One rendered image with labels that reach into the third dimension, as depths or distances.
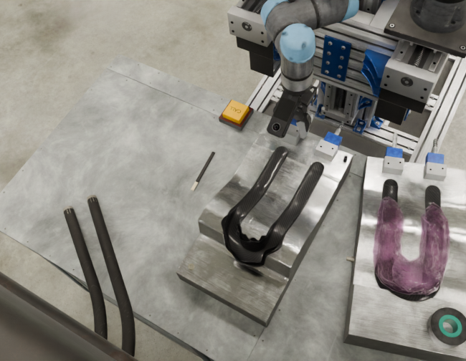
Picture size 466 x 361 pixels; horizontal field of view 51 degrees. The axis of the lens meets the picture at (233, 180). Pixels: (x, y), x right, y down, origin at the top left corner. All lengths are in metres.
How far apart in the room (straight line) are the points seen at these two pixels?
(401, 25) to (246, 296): 0.83
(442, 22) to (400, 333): 0.79
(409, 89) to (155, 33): 1.85
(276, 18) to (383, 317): 0.72
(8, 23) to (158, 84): 1.87
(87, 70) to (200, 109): 1.44
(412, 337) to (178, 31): 2.24
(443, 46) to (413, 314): 0.69
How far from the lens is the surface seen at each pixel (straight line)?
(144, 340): 2.16
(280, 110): 1.23
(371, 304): 1.20
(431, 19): 1.45
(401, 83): 1.45
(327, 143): 1.35
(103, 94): 1.70
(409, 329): 1.20
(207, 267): 1.27
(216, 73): 2.72
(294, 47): 1.09
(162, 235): 1.39
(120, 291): 1.25
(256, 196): 1.30
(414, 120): 2.32
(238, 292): 1.24
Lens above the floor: 2.05
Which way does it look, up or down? 61 degrees down
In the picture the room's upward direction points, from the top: 11 degrees counter-clockwise
